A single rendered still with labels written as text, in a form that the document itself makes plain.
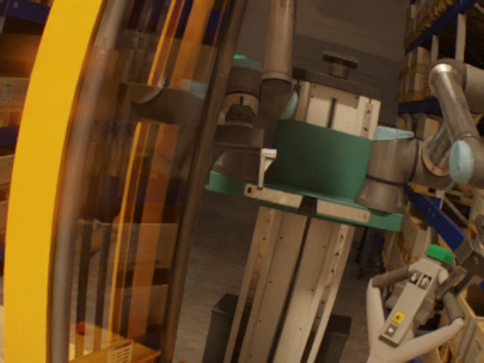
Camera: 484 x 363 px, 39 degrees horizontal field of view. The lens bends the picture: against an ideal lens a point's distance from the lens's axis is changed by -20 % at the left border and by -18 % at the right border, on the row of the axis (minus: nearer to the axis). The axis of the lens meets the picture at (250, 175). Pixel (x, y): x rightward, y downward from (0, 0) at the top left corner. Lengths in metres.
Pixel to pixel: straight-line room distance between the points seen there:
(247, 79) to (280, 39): 0.27
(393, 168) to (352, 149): 0.22
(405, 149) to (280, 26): 0.58
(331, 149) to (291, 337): 0.72
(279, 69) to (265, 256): 0.75
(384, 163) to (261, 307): 0.72
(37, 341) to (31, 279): 0.14
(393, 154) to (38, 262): 1.46
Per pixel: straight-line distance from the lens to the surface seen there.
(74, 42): 1.43
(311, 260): 2.86
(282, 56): 2.38
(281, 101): 2.32
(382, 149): 2.58
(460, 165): 1.57
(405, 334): 1.68
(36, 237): 1.47
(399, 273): 1.78
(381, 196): 2.57
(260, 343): 2.95
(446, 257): 1.68
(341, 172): 2.74
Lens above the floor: 1.65
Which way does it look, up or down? 5 degrees down
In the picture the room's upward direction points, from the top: 12 degrees clockwise
